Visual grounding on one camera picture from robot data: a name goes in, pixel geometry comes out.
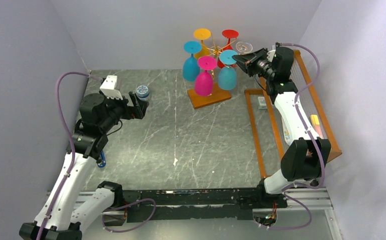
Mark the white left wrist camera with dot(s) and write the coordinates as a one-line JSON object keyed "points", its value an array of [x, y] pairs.
{"points": [[111, 87]]}

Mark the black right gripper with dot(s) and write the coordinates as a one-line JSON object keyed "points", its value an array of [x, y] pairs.
{"points": [[254, 62]]}

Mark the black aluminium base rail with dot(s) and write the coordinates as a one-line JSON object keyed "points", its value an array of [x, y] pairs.
{"points": [[239, 203]]}

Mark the small white box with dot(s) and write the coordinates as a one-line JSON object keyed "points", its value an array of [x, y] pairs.
{"points": [[261, 103]]}

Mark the wooden rack base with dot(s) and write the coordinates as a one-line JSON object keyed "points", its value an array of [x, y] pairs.
{"points": [[218, 95]]}

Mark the yellow orange marker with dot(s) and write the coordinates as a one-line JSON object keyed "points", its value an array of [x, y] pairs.
{"points": [[316, 125]]}

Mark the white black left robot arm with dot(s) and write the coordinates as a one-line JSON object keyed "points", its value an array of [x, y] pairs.
{"points": [[59, 219]]}

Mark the pink wine glass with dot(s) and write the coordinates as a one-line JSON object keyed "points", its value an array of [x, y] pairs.
{"points": [[204, 81]]}

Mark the red wine glass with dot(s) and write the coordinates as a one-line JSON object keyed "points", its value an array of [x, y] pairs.
{"points": [[231, 35]]}

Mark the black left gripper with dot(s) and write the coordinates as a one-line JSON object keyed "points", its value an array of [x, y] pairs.
{"points": [[140, 106]]}

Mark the wooden tiered shelf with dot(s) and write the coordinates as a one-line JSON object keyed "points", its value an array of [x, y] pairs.
{"points": [[321, 121]]}

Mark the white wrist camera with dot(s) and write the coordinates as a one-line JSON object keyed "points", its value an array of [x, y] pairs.
{"points": [[270, 55], [111, 87]]}

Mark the gold wire glass rack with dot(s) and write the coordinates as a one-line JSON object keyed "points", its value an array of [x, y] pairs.
{"points": [[215, 50]]}

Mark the blue blister pack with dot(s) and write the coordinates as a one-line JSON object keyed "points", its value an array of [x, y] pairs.
{"points": [[286, 134]]}

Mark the blue cleaning gel jar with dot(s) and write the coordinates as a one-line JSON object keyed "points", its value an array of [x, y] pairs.
{"points": [[142, 92]]}

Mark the light blue wine glass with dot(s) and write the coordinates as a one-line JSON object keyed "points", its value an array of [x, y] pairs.
{"points": [[227, 78]]}

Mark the dark blue wine glass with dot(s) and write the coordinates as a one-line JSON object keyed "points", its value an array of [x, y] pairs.
{"points": [[190, 69]]}

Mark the clear wine glass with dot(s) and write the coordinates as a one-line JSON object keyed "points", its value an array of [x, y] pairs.
{"points": [[243, 47]]}

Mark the yellow wine glass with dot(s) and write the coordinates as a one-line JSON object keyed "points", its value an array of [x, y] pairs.
{"points": [[202, 34]]}

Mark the blue clip tool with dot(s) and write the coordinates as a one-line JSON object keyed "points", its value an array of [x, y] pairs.
{"points": [[101, 162]]}

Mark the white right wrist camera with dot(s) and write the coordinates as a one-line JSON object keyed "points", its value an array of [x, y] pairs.
{"points": [[270, 55]]}

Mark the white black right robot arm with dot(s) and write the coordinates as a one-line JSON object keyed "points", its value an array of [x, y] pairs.
{"points": [[307, 155]]}

